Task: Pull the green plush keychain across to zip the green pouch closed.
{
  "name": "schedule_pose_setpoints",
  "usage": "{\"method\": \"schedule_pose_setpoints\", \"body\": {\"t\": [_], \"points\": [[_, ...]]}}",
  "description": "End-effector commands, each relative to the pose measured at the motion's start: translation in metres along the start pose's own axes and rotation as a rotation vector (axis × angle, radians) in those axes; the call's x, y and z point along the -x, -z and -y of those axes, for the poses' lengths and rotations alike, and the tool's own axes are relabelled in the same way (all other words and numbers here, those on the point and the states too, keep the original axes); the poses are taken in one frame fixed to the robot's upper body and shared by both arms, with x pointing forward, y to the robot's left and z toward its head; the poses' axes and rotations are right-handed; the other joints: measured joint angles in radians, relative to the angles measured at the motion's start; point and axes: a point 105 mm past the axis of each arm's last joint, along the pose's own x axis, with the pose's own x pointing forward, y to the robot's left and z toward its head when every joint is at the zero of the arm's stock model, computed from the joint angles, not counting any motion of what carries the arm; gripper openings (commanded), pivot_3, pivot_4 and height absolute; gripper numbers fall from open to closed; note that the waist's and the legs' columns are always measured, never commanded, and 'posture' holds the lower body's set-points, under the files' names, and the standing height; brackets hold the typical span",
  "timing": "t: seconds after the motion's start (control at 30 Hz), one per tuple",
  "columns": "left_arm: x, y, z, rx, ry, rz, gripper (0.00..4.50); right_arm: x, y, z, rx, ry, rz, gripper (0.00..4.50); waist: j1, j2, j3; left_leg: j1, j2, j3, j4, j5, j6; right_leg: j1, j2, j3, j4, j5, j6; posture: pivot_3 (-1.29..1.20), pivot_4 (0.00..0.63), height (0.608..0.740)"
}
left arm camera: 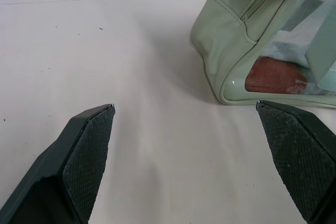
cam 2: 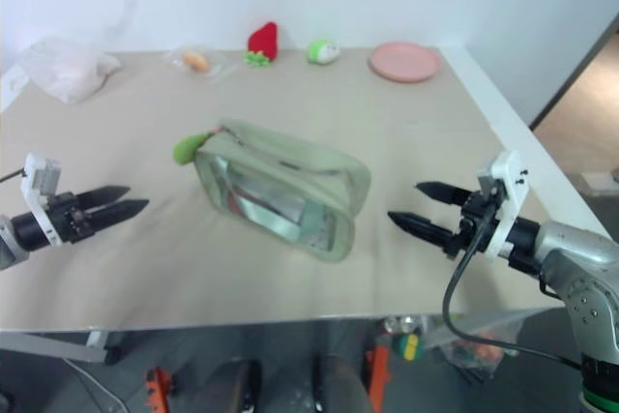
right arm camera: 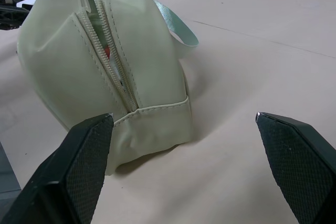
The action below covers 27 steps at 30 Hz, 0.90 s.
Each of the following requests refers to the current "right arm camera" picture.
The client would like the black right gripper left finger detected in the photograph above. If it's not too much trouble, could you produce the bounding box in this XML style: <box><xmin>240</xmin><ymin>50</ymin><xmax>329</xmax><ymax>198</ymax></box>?
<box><xmin>0</xmin><ymin>113</ymin><xmax>115</xmax><ymax>224</ymax></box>

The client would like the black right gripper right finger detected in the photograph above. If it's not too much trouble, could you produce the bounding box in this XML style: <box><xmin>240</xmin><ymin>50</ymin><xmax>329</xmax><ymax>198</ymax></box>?
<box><xmin>255</xmin><ymin>112</ymin><xmax>336</xmax><ymax>224</ymax></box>

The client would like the pale green zipper pouch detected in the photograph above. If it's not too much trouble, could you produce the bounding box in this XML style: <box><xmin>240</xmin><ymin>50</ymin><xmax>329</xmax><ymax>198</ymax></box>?
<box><xmin>16</xmin><ymin>0</ymin><xmax>200</xmax><ymax>176</ymax></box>

